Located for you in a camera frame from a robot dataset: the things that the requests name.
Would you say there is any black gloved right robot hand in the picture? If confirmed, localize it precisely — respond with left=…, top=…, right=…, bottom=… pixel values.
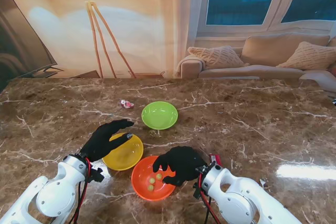
left=152, top=145, right=208, bottom=187

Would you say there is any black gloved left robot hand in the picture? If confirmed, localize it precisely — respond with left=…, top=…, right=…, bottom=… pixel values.
left=79, top=119, right=134, bottom=162

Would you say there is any yellow plastic bowl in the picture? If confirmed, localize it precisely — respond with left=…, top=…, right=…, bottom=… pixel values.
left=101, top=132, right=144, bottom=172

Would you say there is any orange plastic bowl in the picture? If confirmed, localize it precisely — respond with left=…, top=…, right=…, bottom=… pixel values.
left=131, top=155, right=177, bottom=202

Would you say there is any green plastic bowl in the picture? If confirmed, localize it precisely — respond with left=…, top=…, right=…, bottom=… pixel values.
left=141, top=101, right=179, bottom=131

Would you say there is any low brown wooden table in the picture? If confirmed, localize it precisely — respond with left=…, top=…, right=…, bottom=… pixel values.
left=70, top=70, right=102, bottom=79

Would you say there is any beige knitted cushion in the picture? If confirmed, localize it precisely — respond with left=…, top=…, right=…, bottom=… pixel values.
left=187, top=45, right=245, bottom=69
left=276, top=41, right=336, bottom=71

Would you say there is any flat screen television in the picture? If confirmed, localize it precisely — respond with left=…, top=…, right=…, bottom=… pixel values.
left=0, top=0, right=65, bottom=79

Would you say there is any beige sofa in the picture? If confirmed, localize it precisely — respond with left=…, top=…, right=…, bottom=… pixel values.
left=176, top=33, right=336, bottom=93

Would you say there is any white sheer curtain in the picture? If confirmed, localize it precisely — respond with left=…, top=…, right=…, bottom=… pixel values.
left=167, top=0, right=213, bottom=79

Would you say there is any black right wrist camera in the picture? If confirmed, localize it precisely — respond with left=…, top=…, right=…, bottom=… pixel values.
left=193, top=174, right=207, bottom=199

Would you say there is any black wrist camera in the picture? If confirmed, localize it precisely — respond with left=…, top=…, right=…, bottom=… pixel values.
left=193, top=174, right=207, bottom=199
left=88, top=166, right=105, bottom=183

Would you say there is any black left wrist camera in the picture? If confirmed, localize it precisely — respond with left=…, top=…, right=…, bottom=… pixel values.
left=88, top=166, right=105, bottom=183

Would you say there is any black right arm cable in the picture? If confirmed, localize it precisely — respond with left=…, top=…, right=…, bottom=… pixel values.
left=202, top=197, right=214, bottom=224

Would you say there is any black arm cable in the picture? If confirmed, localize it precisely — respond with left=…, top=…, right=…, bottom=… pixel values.
left=69, top=179, right=89, bottom=224
left=202, top=197, right=214, bottom=224

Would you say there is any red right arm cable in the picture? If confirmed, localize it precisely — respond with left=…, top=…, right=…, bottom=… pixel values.
left=198, top=173, right=222, bottom=224

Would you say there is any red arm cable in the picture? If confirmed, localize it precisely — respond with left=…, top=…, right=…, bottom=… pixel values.
left=72, top=157, right=92, bottom=224
left=198, top=173, right=222, bottom=224

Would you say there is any red left arm cable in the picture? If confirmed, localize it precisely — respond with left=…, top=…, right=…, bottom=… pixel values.
left=72, top=157, right=92, bottom=224

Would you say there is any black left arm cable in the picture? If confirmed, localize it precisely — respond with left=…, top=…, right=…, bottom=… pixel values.
left=69, top=179, right=89, bottom=224

